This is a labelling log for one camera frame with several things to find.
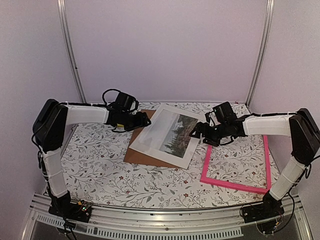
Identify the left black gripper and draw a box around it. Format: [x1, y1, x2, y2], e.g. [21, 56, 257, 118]
[120, 111, 152, 132]

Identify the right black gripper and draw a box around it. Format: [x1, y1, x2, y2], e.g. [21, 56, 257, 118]
[189, 121, 229, 147]

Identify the landscape photo with white mat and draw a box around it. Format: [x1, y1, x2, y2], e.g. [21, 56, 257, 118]
[129, 103, 205, 169]

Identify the brown frame backing board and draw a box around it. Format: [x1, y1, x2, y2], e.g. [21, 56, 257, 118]
[123, 109, 177, 168]

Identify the pink picture frame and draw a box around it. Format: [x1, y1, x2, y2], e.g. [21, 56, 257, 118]
[199, 134, 273, 195]

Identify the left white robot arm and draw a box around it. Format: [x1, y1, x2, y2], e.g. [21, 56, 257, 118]
[31, 90, 151, 217]

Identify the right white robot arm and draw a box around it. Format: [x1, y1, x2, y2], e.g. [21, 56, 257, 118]
[189, 101, 320, 218]

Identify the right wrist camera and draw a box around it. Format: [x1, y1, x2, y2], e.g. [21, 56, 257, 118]
[204, 111, 216, 127]

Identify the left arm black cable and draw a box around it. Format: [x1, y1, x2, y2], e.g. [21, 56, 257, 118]
[100, 89, 140, 113]

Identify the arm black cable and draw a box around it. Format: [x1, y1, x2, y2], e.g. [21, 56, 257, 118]
[219, 112, 301, 146]
[100, 89, 140, 113]

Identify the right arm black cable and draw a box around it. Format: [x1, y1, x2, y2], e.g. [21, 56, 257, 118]
[219, 112, 301, 146]

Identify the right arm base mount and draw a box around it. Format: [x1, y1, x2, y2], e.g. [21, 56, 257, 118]
[239, 202, 285, 235]

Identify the aluminium front rail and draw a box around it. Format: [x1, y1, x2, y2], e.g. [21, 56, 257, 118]
[21, 194, 314, 240]

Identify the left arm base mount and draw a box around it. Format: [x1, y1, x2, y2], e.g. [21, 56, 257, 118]
[48, 198, 92, 223]

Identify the left aluminium corner post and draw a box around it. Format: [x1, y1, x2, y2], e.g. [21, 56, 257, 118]
[57, 0, 87, 103]

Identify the aluminium corner post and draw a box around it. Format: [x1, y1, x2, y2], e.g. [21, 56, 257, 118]
[245, 0, 275, 109]
[57, 0, 87, 103]

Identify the right aluminium corner post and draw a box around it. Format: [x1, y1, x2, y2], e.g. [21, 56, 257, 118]
[245, 0, 275, 109]

